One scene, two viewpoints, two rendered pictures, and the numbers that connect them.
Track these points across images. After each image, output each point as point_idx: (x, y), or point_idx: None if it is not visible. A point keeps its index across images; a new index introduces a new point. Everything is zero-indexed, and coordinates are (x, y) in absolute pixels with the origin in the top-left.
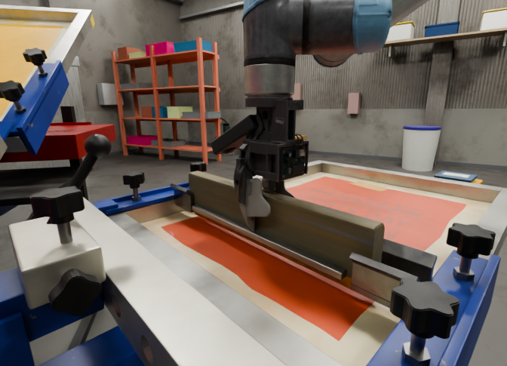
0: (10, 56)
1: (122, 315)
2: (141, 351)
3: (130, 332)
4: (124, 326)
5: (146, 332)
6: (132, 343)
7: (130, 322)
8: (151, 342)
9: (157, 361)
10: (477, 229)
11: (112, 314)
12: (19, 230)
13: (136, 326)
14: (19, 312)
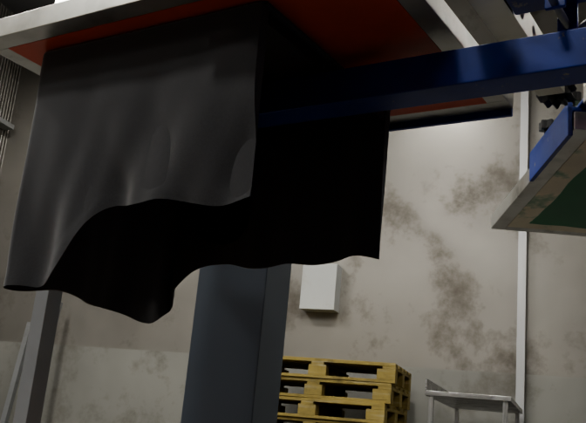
0: None
1: (524, 17)
2: (531, 34)
3: (527, 26)
4: (525, 23)
5: (534, 23)
6: (528, 32)
7: (528, 21)
8: (535, 27)
9: (536, 35)
10: None
11: (518, 18)
12: None
13: (530, 22)
14: None
